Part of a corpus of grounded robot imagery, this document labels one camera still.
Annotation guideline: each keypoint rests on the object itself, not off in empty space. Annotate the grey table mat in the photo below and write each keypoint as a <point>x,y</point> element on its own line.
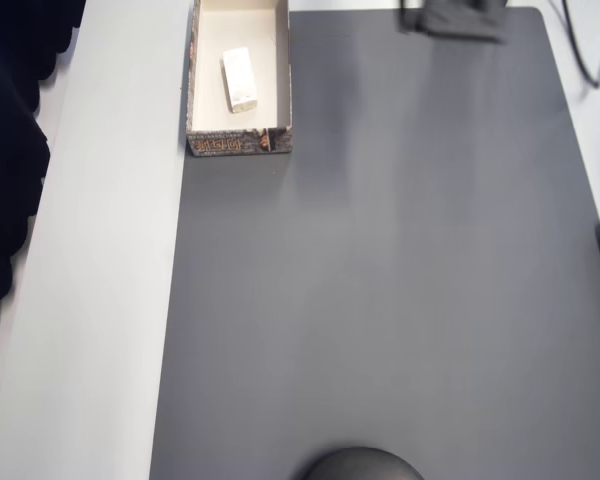
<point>355,300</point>

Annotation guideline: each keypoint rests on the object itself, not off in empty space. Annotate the black round stand base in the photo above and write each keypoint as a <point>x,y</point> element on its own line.
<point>362,465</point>

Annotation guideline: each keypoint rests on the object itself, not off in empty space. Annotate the stone print cardboard box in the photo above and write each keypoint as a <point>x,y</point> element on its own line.
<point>210,100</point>

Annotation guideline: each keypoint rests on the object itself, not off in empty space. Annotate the dark blue curtain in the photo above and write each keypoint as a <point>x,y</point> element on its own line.
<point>2,150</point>

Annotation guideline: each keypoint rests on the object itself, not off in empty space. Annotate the white rectangular block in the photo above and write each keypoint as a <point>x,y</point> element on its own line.
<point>240,80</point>

